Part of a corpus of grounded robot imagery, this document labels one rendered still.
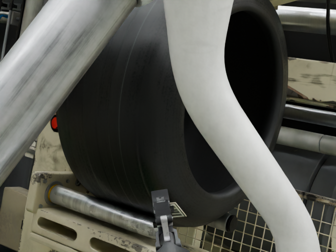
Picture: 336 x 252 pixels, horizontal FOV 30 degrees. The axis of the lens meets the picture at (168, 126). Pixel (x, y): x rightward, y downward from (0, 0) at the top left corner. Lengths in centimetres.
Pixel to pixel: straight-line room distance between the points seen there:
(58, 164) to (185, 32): 93
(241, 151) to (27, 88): 29
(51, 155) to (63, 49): 82
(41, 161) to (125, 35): 54
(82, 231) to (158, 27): 50
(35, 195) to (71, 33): 73
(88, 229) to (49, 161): 29
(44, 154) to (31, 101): 82
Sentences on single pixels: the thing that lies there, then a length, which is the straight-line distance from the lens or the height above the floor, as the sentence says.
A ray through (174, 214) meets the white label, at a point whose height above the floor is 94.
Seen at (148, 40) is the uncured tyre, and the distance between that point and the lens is 121.
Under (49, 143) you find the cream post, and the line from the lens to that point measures 164.
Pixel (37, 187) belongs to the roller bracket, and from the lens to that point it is 151.
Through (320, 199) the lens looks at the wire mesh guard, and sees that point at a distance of 166.
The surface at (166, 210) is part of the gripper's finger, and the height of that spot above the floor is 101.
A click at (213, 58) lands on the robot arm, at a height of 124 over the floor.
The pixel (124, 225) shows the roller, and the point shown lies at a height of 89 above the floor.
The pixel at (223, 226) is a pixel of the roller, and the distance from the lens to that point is 156.
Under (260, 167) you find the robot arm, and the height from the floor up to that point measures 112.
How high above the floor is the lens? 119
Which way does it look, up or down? 3 degrees down
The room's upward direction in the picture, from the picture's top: 11 degrees clockwise
